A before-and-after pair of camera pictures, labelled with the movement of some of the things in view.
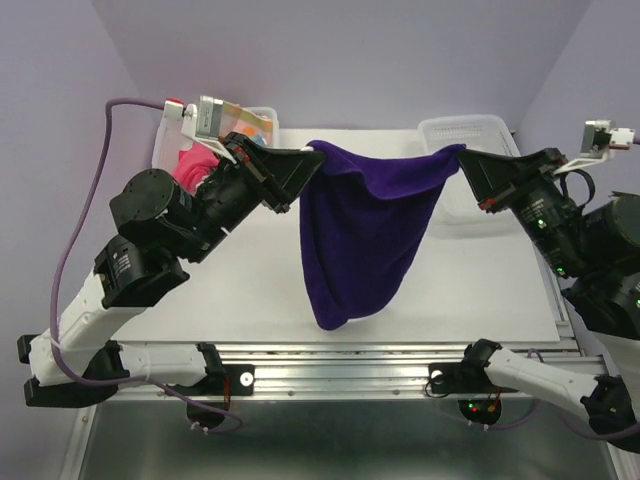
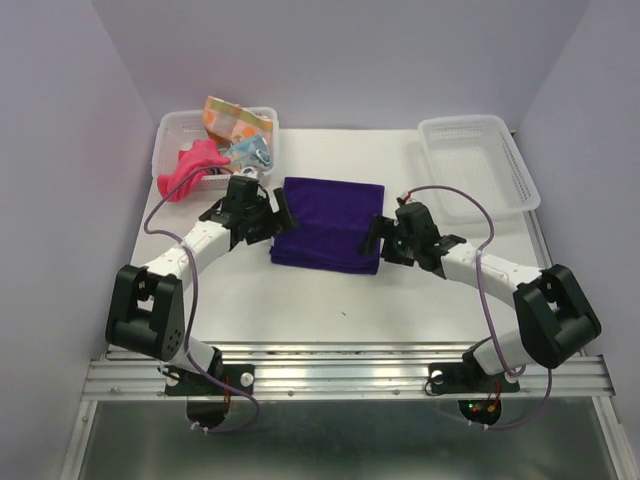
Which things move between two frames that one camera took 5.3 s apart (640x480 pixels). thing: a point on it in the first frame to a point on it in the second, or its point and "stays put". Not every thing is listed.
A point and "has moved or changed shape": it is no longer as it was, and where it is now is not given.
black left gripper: [290, 170] to [276, 221]
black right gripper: [492, 173] to [383, 227]
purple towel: [360, 218] has moved or changed shape
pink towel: [194, 166] stays put
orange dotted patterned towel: [237, 119] stays put
